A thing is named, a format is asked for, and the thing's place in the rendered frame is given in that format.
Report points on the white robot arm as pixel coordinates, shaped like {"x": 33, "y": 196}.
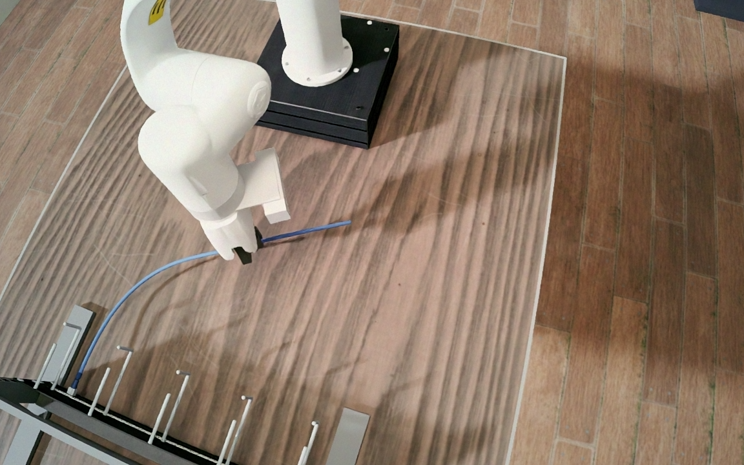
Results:
{"x": 205, "y": 104}

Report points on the dark grey metal rack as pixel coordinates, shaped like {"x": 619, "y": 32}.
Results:
{"x": 47, "y": 395}

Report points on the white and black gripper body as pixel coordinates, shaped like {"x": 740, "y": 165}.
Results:
{"x": 235, "y": 230}

